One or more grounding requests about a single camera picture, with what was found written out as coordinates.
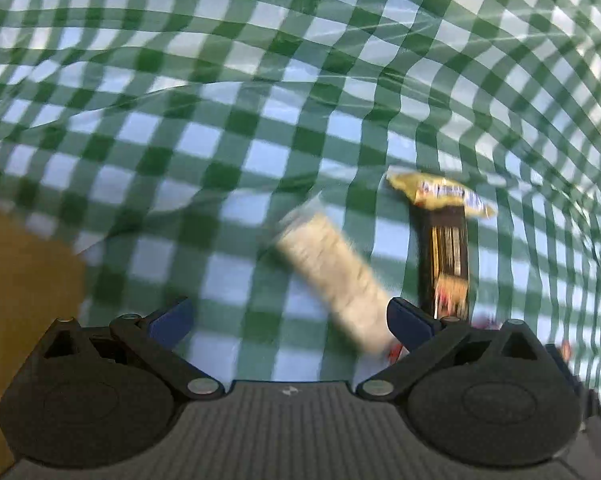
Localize green checked blanket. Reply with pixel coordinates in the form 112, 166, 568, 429
0, 0, 601, 401

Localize brown cardboard box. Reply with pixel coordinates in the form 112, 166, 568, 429
0, 175, 87, 478

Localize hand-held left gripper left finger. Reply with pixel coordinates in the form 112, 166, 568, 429
30, 297, 234, 403

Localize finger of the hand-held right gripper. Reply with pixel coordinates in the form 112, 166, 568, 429
545, 342, 601, 466

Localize dark brown chocolate bar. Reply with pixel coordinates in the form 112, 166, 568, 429
415, 206, 472, 320

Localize beige nougat bar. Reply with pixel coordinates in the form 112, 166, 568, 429
273, 199, 397, 357

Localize gold snack packet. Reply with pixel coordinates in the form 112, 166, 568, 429
385, 170, 497, 221

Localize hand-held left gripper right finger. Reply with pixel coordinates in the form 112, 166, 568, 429
355, 297, 556, 403

